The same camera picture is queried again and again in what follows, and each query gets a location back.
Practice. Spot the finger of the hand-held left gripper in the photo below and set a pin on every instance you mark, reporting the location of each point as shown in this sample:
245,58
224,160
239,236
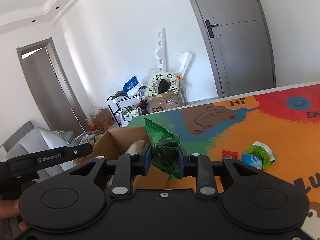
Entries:
50,158

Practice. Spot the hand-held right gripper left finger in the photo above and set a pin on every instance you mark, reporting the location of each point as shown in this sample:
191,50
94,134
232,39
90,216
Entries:
147,159

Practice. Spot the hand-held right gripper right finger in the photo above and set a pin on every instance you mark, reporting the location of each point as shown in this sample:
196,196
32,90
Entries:
181,163

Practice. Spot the dark green seaweed snack packet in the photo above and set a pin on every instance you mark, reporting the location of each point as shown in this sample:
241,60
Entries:
163,150

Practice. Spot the person's left hand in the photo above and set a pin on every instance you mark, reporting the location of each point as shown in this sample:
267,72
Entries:
7,208

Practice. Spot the grey sofa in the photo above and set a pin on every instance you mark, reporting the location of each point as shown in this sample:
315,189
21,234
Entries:
37,142

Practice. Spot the white plastic bag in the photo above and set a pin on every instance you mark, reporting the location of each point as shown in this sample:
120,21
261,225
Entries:
131,113

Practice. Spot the red snack bar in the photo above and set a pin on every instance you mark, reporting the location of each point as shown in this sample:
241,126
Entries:
230,153

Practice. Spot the printed brown cardboard box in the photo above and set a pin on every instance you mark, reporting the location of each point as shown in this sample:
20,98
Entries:
165,102

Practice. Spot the orange printed cardboard box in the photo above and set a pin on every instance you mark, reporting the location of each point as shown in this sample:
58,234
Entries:
101,120

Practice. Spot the black shoe rack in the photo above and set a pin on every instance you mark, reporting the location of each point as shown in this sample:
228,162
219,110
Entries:
115,100

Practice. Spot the blue snack packet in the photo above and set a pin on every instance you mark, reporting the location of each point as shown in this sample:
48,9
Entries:
251,162

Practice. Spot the grey interior door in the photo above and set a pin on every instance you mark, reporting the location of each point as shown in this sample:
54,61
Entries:
45,87

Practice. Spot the panda print toilet seat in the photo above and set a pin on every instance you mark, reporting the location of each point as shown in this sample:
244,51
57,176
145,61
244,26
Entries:
152,85

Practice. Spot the colourful cartoon printed mat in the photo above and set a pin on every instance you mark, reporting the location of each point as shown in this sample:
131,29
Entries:
250,130

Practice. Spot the blue plastic bag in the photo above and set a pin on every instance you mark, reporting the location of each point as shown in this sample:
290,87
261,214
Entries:
131,83

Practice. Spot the green white snack packet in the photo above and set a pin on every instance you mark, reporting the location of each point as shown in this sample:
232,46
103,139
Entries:
263,153

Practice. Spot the short white foam board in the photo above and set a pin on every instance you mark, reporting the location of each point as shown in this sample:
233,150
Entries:
185,62

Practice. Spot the tall white foam board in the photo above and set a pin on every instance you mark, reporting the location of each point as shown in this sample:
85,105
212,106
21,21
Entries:
160,47

